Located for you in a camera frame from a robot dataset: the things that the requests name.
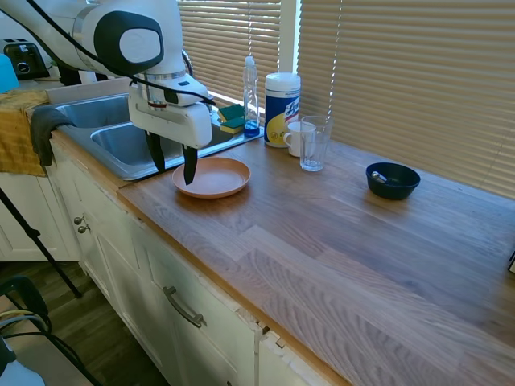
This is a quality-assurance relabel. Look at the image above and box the black floor stand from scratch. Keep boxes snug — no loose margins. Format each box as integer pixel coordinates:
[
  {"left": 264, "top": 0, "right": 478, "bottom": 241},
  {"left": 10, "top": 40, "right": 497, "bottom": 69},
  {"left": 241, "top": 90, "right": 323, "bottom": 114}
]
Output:
[{"left": 0, "top": 275, "right": 101, "bottom": 386}]

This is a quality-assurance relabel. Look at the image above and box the yellow green sponge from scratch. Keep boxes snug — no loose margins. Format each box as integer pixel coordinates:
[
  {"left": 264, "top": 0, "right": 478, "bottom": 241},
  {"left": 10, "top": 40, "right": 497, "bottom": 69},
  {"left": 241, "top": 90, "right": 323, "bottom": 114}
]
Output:
[
  {"left": 217, "top": 104, "right": 245, "bottom": 121},
  {"left": 220, "top": 116, "right": 247, "bottom": 136}
]

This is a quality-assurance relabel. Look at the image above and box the chrome faucet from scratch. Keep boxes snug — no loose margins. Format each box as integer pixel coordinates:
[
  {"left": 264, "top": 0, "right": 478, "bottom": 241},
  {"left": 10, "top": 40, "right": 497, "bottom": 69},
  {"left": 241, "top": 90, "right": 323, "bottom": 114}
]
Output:
[{"left": 181, "top": 48, "right": 196, "bottom": 80}]

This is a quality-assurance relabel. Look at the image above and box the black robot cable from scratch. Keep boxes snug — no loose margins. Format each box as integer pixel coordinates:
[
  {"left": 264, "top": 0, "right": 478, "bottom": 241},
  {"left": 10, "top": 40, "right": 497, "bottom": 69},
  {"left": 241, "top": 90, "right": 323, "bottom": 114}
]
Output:
[{"left": 23, "top": 0, "right": 217, "bottom": 109}]

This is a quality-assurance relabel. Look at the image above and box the clear dish soap bottle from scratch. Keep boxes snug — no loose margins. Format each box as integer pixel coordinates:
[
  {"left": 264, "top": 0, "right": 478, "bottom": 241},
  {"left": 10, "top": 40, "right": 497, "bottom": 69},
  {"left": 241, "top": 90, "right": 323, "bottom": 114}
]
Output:
[{"left": 242, "top": 55, "right": 262, "bottom": 139}]

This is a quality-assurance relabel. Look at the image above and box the black tripod leg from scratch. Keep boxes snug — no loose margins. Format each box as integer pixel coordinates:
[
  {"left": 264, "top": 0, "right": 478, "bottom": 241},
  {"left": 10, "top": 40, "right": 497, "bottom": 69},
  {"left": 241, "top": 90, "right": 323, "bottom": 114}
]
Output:
[{"left": 0, "top": 187, "right": 84, "bottom": 299}]

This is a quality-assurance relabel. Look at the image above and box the yellow towel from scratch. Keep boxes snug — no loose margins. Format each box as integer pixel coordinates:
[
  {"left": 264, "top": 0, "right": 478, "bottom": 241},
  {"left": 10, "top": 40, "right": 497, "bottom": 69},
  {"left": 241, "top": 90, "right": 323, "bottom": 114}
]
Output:
[{"left": 0, "top": 88, "right": 52, "bottom": 178}]

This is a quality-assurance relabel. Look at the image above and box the wide tan window blind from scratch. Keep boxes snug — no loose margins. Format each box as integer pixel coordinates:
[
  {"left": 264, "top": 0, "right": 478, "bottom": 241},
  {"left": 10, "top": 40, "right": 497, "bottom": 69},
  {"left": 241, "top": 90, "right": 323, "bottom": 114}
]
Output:
[{"left": 299, "top": 0, "right": 515, "bottom": 200}]

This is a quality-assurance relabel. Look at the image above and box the grey cloth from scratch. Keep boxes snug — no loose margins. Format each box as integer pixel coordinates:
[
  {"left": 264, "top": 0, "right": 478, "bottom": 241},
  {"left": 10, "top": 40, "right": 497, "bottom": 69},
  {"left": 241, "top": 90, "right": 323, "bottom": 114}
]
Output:
[{"left": 30, "top": 105, "right": 77, "bottom": 168}]

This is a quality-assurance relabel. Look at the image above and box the light blue plastic object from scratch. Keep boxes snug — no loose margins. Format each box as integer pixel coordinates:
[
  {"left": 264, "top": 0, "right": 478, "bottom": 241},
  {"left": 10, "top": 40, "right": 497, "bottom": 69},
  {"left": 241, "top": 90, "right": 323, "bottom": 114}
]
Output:
[{"left": 0, "top": 53, "right": 21, "bottom": 94}]

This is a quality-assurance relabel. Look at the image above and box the metal cabinet bar handle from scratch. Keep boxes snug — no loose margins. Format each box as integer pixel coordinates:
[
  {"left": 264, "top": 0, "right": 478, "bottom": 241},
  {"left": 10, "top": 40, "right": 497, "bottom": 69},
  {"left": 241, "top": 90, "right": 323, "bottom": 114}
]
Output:
[{"left": 163, "top": 285, "right": 208, "bottom": 329}]

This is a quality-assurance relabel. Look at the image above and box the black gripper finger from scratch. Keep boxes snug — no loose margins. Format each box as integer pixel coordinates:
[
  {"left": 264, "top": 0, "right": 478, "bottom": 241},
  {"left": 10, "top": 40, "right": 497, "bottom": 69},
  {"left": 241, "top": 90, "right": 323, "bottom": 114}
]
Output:
[
  {"left": 182, "top": 144, "right": 199, "bottom": 187},
  {"left": 146, "top": 132, "right": 167, "bottom": 175}
]

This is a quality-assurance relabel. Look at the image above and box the black toaster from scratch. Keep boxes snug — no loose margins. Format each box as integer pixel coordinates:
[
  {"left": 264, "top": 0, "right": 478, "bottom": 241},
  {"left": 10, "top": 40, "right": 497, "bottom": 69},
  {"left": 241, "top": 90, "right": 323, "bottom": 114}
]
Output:
[{"left": 2, "top": 38, "right": 52, "bottom": 80}]

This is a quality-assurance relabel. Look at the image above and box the orange plastic plate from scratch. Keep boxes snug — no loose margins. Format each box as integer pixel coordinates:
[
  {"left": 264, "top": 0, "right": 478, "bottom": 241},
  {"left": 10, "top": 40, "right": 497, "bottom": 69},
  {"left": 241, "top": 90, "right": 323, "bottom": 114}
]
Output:
[{"left": 171, "top": 157, "right": 251, "bottom": 200}]

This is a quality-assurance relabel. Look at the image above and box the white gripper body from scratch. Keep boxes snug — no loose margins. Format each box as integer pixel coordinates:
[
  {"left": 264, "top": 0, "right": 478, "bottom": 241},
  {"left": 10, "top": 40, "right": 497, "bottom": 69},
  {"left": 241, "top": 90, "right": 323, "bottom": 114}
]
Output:
[{"left": 128, "top": 84, "right": 213, "bottom": 149}]

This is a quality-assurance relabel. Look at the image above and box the clear drinking glass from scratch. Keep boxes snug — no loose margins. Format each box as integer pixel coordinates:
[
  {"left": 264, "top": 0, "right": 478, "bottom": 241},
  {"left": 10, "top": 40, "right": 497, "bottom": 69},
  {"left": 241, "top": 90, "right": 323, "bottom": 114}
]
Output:
[{"left": 299, "top": 115, "right": 334, "bottom": 173}]

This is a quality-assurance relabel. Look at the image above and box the Lysol wipes canister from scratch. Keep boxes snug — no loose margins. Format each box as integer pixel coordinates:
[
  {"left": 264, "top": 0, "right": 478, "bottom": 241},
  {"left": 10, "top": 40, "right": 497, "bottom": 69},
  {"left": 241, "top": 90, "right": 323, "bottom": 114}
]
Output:
[{"left": 263, "top": 72, "right": 303, "bottom": 149}]

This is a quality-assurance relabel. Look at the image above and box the white ceramic mug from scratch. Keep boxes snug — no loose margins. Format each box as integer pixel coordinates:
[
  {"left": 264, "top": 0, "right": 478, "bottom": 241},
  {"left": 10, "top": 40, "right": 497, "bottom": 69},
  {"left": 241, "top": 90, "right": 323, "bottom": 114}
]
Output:
[{"left": 282, "top": 121, "right": 317, "bottom": 158}]

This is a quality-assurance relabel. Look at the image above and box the dark blue bowl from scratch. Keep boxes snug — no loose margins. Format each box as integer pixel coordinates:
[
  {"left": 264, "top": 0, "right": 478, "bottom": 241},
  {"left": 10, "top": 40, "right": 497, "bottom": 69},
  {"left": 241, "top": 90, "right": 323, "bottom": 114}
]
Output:
[{"left": 365, "top": 162, "right": 422, "bottom": 201}]

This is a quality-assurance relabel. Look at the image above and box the stainless steel double sink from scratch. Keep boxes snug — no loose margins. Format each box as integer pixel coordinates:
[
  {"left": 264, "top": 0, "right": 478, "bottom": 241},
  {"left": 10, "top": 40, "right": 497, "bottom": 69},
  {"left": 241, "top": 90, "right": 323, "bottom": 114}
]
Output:
[{"left": 51, "top": 91, "right": 265, "bottom": 182}]

